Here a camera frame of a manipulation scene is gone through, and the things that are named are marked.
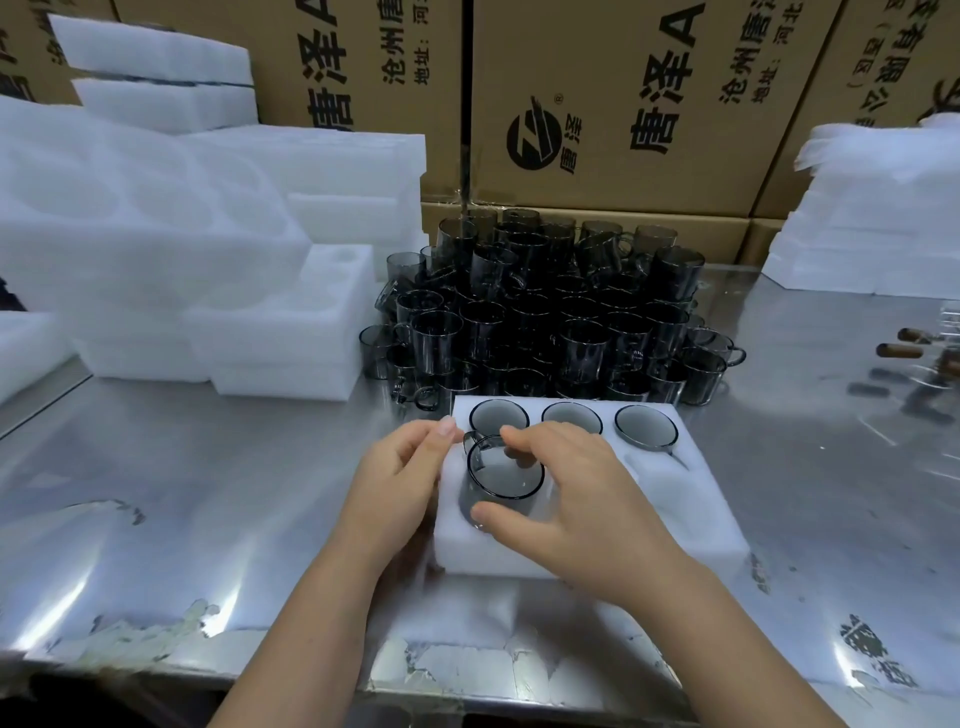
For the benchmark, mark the person's left hand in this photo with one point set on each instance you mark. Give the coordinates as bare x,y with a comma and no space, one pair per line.
394,495

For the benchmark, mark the person's right hand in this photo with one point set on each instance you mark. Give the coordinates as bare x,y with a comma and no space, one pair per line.
592,517

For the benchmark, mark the person's left thumb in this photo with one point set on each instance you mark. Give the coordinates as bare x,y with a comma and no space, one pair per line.
439,433

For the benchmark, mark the person's right thumb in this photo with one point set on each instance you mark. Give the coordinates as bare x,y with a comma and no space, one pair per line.
501,516

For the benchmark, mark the small grey glass cup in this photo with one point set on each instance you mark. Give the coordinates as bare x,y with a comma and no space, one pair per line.
499,480
574,418
498,418
648,426

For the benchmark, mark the white foam cup tray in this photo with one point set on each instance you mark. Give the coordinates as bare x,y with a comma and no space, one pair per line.
675,510

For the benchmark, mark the person's left forearm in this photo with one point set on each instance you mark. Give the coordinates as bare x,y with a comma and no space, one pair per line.
315,645

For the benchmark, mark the person's right forearm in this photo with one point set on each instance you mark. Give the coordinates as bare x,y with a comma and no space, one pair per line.
720,652

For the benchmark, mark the pile of grey glass mugs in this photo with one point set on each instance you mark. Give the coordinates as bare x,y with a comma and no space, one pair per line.
555,315

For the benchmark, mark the brown cardboard box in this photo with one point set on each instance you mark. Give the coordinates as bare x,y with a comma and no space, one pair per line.
30,45
600,214
877,60
337,67
637,97

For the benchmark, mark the stack of white foam trays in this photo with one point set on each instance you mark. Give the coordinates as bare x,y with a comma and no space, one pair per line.
870,217
150,225

